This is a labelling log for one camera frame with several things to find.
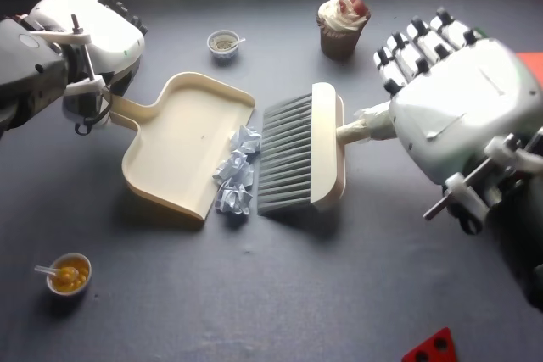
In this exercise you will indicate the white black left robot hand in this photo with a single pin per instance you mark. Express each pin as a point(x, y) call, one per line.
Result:
point(106, 27)

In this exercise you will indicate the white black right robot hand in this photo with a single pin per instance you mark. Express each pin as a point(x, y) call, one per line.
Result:
point(458, 107)

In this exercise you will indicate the cream plastic tray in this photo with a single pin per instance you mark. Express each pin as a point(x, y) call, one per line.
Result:
point(182, 133)

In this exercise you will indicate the paper ball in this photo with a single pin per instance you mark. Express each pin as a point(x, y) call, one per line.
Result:
point(233, 198)
point(233, 167)
point(246, 139)

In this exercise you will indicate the orange box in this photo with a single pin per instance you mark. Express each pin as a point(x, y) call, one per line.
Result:
point(532, 66)

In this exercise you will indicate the small blue-white bowl with spoon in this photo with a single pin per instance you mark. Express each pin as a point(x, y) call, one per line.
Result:
point(222, 50)

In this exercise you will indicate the toy cupcake with cream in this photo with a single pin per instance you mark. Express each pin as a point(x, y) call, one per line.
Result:
point(341, 35)

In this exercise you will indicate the grey table cloth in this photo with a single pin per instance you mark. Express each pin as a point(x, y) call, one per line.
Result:
point(297, 285)

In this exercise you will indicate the red triangle block with holes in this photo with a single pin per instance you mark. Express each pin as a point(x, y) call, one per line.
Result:
point(441, 349)

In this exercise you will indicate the small bowl with yellow balls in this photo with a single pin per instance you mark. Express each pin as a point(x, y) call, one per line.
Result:
point(70, 279)

